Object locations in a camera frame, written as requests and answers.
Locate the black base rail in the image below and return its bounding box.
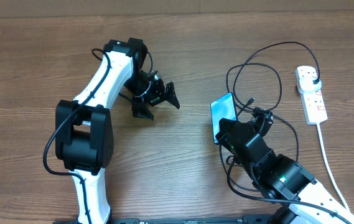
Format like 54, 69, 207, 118
52, 213, 277, 224

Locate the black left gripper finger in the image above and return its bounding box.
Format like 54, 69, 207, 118
131, 101, 154, 121
165, 82, 180, 109

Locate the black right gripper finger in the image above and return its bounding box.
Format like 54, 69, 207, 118
215, 118, 237, 143
251, 107, 273, 126

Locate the black USB charging cable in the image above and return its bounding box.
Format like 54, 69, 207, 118
218, 41, 321, 192

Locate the white power strip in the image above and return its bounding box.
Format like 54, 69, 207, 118
295, 65, 328, 125

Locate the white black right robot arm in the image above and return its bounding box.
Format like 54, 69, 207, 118
215, 108, 354, 223

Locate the white charger plug adapter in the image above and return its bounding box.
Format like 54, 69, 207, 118
297, 77, 322, 94

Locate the white power strip cord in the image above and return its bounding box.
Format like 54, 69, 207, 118
315, 123, 350, 210

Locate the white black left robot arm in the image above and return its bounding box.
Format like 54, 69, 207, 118
43, 37, 180, 223

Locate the Samsung Galaxy smartphone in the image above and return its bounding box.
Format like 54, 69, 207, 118
210, 92, 237, 144

